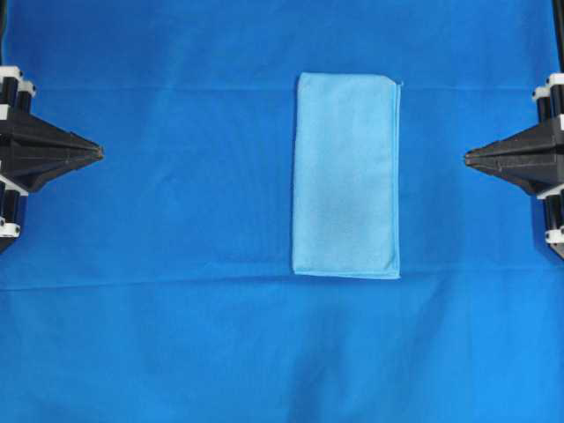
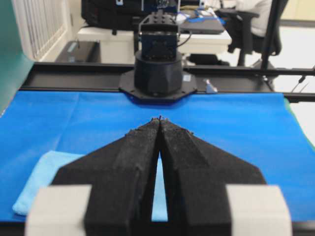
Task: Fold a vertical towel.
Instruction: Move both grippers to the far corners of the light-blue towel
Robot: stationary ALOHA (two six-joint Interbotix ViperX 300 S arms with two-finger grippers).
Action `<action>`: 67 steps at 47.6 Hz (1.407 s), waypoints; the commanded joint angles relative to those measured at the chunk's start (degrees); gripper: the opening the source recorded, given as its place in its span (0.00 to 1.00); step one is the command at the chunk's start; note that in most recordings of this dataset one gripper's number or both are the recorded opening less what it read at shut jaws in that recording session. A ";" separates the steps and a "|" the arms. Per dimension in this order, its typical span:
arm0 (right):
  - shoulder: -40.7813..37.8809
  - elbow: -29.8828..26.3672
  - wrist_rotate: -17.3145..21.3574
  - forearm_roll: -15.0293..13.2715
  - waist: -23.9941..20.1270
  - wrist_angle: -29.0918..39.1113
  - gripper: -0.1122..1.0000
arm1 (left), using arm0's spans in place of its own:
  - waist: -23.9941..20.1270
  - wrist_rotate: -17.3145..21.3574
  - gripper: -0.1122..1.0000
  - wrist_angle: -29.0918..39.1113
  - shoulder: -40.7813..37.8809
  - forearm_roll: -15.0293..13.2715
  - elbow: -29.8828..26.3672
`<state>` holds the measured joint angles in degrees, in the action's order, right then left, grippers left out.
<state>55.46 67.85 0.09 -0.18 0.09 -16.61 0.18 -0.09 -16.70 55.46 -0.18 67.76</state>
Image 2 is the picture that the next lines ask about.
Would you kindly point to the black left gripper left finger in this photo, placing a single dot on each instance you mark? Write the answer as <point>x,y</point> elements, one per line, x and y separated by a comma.
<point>102,193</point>

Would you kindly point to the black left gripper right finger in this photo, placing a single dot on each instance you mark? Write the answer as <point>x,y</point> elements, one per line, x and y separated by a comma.
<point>210,192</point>

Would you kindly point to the light blue towel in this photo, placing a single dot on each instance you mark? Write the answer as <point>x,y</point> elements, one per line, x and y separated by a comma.
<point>47,167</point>

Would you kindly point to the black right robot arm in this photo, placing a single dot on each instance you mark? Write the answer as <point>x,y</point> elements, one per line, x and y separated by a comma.
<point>158,68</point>

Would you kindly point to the black vertical stand pole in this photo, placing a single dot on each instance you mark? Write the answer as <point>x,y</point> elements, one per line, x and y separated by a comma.
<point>266,38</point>

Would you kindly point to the blue table cloth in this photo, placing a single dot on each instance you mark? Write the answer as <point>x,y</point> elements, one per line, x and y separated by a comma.
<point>258,128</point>

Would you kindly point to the white desk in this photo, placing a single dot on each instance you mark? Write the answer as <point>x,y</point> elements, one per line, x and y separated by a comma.
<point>119,48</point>

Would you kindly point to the black box on floor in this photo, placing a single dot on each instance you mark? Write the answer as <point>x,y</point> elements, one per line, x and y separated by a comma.
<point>80,52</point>

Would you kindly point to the black office chair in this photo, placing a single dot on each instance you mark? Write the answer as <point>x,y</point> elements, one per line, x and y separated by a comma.
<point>239,23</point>

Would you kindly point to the green side panel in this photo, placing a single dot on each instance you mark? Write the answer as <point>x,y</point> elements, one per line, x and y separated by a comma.
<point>14,65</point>

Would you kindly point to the black aluminium frame rail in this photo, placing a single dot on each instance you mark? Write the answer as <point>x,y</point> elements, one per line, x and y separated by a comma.
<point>118,78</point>

